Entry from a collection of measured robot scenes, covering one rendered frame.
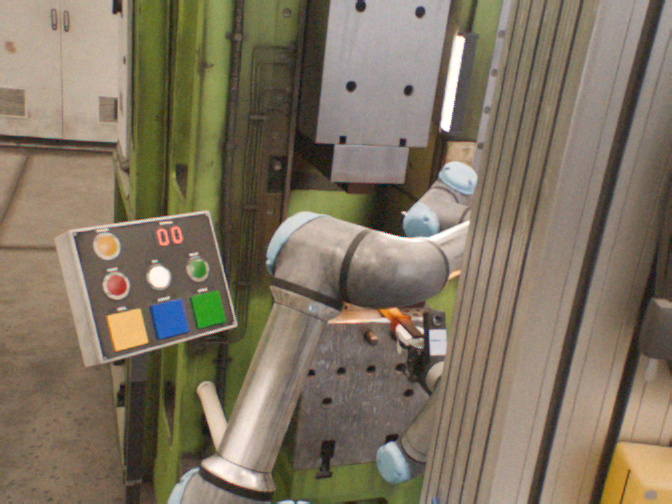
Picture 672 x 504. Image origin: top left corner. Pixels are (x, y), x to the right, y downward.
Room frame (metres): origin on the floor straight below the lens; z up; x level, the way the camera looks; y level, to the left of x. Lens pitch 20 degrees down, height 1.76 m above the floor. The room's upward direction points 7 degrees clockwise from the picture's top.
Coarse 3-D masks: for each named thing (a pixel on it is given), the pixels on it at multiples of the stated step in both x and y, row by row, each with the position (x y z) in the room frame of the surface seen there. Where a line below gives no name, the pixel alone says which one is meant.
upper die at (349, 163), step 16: (304, 144) 2.09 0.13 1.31; (320, 144) 1.96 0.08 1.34; (336, 144) 1.87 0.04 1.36; (400, 144) 1.96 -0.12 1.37; (320, 160) 1.95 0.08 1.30; (336, 160) 1.87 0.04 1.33; (352, 160) 1.88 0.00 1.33; (368, 160) 1.90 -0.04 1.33; (384, 160) 1.91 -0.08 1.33; (400, 160) 1.93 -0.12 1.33; (336, 176) 1.87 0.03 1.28; (352, 176) 1.88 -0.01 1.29; (368, 176) 1.90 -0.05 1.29; (384, 176) 1.92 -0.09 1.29; (400, 176) 1.93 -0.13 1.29
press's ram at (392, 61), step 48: (336, 0) 1.85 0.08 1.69; (384, 0) 1.89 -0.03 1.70; (432, 0) 1.94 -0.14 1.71; (336, 48) 1.86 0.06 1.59; (384, 48) 1.90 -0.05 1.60; (432, 48) 1.94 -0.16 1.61; (336, 96) 1.86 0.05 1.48; (384, 96) 1.90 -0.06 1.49; (432, 96) 1.95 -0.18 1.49; (384, 144) 1.91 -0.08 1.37
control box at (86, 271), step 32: (128, 224) 1.58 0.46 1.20; (160, 224) 1.63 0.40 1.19; (192, 224) 1.68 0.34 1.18; (64, 256) 1.50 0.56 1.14; (96, 256) 1.50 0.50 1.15; (128, 256) 1.54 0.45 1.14; (160, 256) 1.59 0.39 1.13; (192, 256) 1.64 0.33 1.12; (96, 288) 1.46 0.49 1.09; (128, 288) 1.50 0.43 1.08; (160, 288) 1.55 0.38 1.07; (192, 288) 1.60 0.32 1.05; (224, 288) 1.66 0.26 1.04; (96, 320) 1.43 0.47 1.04; (192, 320) 1.57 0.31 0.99; (96, 352) 1.40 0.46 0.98; (128, 352) 1.44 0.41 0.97
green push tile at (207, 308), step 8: (192, 296) 1.59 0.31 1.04; (200, 296) 1.60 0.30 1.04; (208, 296) 1.61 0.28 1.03; (216, 296) 1.63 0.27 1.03; (192, 304) 1.58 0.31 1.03; (200, 304) 1.59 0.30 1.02; (208, 304) 1.60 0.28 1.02; (216, 304) 1.62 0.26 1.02; (200, 312) 1.58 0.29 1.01; (208, 312) 1.59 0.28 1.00; (216, 312) 1.61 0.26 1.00; (200, 320) 1.57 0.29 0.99; (208, 320) 1.58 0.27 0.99; (216, 320) 1.60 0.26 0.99; (224, 320) 1.61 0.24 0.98; (200, 328) 1.56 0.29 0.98
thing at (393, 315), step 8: (384, 312) 1.73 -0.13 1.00; (392, 312) 1.70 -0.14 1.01; (400, 312) 1.71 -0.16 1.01; (392, 320) 1.66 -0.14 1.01; (400, 320) 1.65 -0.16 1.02; (408, 320) 1.66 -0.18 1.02; (392, 328) 1.66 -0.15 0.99; (408, 328) 1.61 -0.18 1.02; (416, 328) 1.62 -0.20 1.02; (416, 336) 1.58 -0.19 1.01
